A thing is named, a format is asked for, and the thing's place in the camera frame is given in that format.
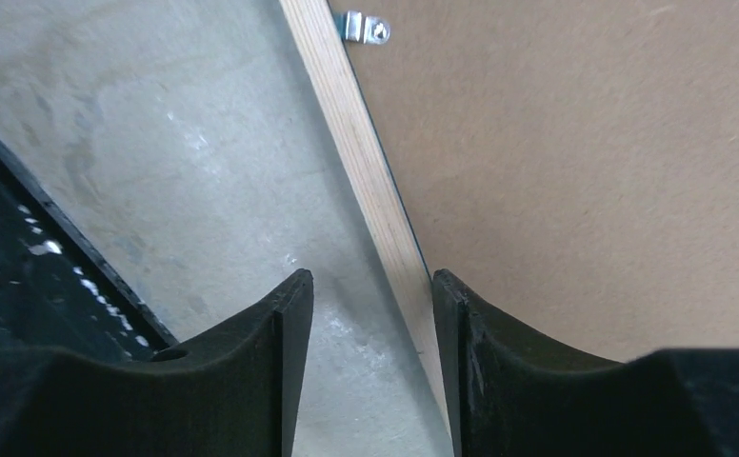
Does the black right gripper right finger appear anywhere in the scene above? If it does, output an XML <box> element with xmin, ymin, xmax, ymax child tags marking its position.
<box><xmin>432</xmin><ymin>269</ymin><xmax>739</xmax><ymax>456</ymax></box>

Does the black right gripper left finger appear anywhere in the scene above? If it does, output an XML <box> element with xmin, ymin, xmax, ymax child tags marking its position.
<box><xmin>0</xmin><ymin>268</ymin><xmax>314</xmax><ymax>456</ymax></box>

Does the brown cardboard backing board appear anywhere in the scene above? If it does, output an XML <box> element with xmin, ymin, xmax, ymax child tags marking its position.
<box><xmin>333</xmin><ymin>1</ymin><xmax>739</xmax><ymax>360</ymax></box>

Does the blue wooden picture frame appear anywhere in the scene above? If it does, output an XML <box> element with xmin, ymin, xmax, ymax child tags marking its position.
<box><xmin>281</xmin><ymin>1</ymin><xmax>449</xmax><ymax>422</ymax></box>

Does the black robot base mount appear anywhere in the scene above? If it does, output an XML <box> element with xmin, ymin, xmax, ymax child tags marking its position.
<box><xmin>0</xmin><ymin>140</ymin><xmax>177</xmax><ymax>363</ymax></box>

